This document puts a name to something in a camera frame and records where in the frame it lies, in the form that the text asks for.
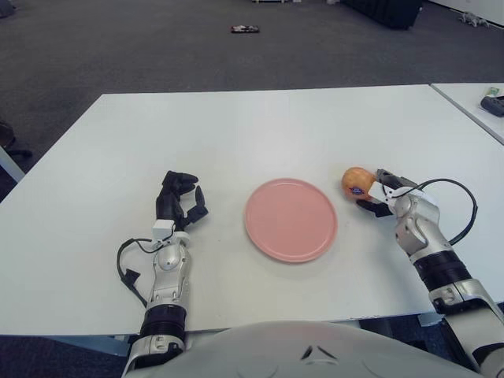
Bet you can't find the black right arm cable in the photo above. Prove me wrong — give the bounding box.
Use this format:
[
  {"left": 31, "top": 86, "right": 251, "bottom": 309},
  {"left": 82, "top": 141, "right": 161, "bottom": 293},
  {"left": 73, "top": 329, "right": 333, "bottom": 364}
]
[{"left": 409, "top": 179, "right": 479, "bottom": 246}]

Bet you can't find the red yellow apple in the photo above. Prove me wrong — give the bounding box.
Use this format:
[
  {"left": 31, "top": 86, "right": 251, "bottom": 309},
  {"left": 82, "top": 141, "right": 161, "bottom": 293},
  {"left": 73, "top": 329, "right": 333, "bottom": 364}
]
[{"left": 340, "top": 166, "right": 377, "bottom": 202}]

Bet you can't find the black office chair base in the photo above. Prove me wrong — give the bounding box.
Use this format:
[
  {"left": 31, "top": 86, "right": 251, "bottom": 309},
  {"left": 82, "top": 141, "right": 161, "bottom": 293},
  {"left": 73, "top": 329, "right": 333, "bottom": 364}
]
[{"left": 0, "top": 120, "right": 33, "bottom": 158}]

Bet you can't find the small grey quadruped robot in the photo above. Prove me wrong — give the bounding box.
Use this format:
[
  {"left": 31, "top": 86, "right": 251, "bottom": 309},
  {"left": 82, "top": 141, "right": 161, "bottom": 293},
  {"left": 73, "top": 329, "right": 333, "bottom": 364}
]
[{"left": 456, "top": 11, "right": 490, "bottom": 28}]

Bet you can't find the pink round plate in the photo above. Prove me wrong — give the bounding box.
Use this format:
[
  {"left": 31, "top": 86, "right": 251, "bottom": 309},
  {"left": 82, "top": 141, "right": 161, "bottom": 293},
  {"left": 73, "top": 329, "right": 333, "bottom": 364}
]
[{"left": 243, "top": 177, "right": 339, "bottom": 264}]

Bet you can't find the large black case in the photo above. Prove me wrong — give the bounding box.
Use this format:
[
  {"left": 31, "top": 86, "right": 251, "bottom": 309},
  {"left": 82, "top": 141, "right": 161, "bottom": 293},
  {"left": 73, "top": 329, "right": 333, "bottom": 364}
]
[{"left": 340, "top": 0, "right": 423, "bottom": 31}]

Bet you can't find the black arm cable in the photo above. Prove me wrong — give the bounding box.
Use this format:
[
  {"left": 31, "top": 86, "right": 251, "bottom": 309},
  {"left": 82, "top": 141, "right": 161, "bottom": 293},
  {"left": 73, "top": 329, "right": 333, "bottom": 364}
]
[
  {"left": 409, "top": 179, "right": 479, "bottom": 246},
  {"left": 116, "top": 238, "right": 158, "bottom": 308}
]

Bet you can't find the dark grey handheld controller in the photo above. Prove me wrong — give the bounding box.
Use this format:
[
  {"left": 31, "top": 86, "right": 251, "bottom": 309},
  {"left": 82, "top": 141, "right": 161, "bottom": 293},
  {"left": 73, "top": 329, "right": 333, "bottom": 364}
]
[{"left": 480, "top": 95, "right": 504, "bottom": 117}]

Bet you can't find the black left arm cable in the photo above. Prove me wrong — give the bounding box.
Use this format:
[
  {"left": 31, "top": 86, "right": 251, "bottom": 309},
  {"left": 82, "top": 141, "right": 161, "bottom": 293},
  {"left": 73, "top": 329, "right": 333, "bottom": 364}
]
[{"left": 116, "top": 238, "right": 158, "bottom": 308}]

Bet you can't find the grey robot torso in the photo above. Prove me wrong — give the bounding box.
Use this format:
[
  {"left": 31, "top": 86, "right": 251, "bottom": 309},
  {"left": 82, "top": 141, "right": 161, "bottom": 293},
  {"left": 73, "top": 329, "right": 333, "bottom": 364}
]
[{"left": 120, "top": 319, "right": 489, "bottom": 378}]

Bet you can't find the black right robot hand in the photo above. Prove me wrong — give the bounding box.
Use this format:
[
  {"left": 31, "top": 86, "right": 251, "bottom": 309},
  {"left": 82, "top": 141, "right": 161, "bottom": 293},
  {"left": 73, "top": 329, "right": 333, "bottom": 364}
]
[{"left": 356, "top": 168, "right": 418, "bottom": 218}]

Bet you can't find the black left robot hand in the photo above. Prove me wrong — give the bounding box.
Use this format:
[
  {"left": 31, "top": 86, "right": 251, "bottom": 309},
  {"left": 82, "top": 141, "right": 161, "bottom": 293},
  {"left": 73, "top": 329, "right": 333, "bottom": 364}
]
[{"left": 155, "top": 169, "right": 209, "bottom": 232}]

